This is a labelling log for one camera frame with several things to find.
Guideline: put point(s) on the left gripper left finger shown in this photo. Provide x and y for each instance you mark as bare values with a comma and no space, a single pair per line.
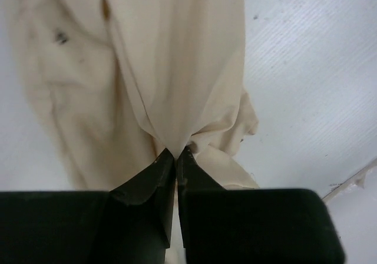
142,208

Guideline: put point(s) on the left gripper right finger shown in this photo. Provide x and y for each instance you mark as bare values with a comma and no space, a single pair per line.
197,200

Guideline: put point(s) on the beige trousers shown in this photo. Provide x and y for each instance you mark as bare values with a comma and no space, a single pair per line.
114,83

